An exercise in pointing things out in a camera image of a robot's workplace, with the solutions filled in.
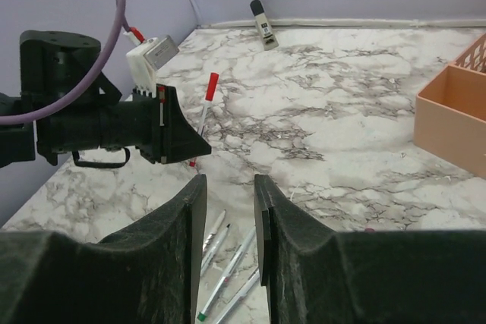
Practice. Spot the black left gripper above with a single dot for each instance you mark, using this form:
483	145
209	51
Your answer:
157	128

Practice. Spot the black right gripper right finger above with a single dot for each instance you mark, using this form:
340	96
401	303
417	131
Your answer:
314	274

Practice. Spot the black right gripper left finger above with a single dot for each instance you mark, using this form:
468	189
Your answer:
147	272

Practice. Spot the red-tipped white pen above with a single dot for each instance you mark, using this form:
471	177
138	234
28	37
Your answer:
208	99

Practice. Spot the magenta-tipped white pen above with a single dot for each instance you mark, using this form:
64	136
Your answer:
239	296

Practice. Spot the orange-tipped white pen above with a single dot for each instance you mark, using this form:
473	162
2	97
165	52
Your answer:
210	242

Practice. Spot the purple-tipped white pen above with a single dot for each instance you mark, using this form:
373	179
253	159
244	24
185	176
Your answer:
216	242

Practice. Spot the green-tipped white pen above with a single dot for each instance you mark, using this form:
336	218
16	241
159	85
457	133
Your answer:
226	275

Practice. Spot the grey black stapler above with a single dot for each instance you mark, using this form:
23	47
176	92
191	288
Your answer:
264	28

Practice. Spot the orange desk organizer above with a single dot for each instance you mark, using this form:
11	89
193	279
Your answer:
450	112

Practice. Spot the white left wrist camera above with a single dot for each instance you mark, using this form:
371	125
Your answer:
147	57

